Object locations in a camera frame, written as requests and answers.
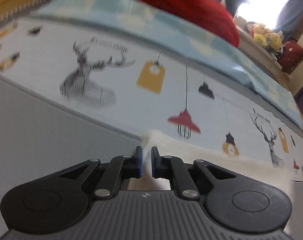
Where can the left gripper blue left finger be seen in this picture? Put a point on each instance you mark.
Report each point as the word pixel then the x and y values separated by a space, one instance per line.
pixel 113 174

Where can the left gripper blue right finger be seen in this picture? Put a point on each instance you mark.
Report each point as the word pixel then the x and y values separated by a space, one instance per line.
pixel 175 171

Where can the white long-sleeve shirt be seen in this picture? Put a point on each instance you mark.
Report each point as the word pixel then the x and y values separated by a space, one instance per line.
pixel 252 168

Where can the printed deer bed sheet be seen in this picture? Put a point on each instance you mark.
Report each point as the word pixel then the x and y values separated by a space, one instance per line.
pixel 133 88

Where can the light blue patterned cloth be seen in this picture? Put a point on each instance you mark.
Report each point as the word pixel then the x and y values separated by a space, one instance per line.
pixel 174 34

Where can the yellow plush toys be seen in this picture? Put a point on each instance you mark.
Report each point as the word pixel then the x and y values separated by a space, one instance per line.
pixel 272 42

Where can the red folded blanket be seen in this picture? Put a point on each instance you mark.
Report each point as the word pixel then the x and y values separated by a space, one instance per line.
pixel 208 14

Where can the purple right curtain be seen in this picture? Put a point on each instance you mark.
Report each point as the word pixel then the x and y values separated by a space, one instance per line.
pixel 289 18

